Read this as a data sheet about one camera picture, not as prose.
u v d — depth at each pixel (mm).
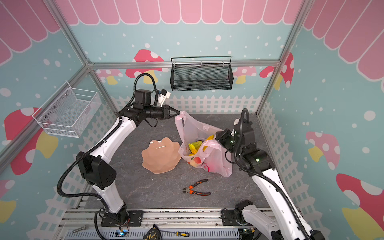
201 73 945
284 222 375
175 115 755
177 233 701
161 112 695
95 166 465
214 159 774
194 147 829
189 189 828
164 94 712
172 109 742
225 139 588
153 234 683
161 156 969
